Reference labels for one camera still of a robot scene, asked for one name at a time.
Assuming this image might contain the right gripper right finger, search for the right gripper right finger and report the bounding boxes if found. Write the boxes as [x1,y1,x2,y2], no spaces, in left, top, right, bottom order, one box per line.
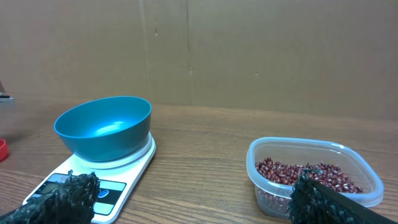
[287,167,397,224]

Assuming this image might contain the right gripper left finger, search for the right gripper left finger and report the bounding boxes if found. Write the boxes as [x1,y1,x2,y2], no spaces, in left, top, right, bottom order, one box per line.
[1,170,100,224]

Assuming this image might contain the red measuring scoop blue handle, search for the red measuring scoop blue handle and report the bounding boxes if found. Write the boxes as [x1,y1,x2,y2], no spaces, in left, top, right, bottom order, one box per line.
[0,139,9,161]

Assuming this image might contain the white digital kitchen scale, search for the white digital kitchen scale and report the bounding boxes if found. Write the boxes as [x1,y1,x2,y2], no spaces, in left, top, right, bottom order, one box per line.
[23,134,156,223]

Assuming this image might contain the blue plastic bowl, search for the blue plastic bowl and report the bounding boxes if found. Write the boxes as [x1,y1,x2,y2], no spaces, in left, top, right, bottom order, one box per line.
[53,96,152,162]

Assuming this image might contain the red adzuki beans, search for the red adzuki beans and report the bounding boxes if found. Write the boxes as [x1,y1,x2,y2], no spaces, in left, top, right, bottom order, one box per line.
[254,157,364,212]

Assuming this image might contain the clear plastic food container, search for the clear plastic food container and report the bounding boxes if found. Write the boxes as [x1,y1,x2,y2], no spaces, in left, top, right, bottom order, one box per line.
[246,137,384,219]

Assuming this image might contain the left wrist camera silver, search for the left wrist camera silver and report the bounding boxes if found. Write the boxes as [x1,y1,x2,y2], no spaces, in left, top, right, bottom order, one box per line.
[0,95,14,106]

